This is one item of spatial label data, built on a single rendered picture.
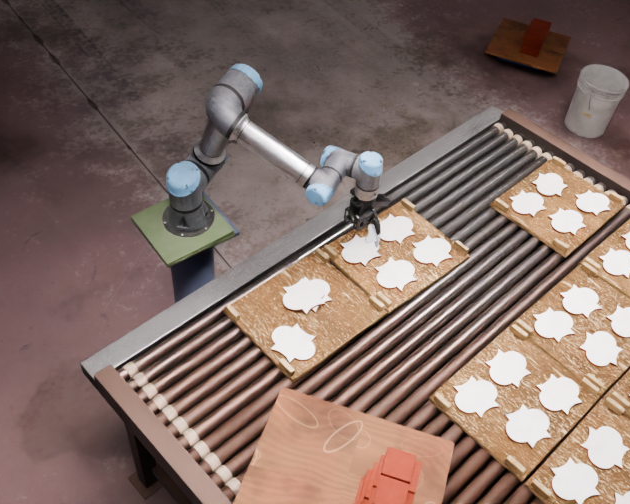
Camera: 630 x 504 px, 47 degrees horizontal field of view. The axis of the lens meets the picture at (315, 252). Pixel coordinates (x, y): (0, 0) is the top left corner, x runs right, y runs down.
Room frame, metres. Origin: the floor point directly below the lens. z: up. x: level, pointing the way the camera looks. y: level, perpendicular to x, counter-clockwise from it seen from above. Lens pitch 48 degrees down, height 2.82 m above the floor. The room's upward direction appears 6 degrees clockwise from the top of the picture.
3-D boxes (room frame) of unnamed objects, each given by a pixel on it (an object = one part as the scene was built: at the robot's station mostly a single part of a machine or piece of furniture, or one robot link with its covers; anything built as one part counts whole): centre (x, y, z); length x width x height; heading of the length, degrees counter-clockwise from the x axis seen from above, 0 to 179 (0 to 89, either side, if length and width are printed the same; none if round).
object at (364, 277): (1.75, -0.29, 0.93); 0.41 x 0.35 x 0.02; 135
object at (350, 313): (1.45, 0.01, 0.93); 0.41 x 0.35 x 0.02; 136
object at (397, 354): (1.54, -0.48, 0.90); 1.95 x 0.05 x 0.05; 138
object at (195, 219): (1.84, 0.48, 0.95); 0.15 x 0.15 x 0.10
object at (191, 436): (1.67, -0.33, 0.90); 1.95 x 0.05 x 0.05; 138
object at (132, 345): (1.92, -0.05, 0.89); 2.08 x 0.09 x 0.06; 138
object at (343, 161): (1.74, -0.04, 1.32); 0.11 x 0.11 x 0.08; 69
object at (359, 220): (1.71, -0.14, 1.17); 0.09 x 0.08 x 0.12; 135
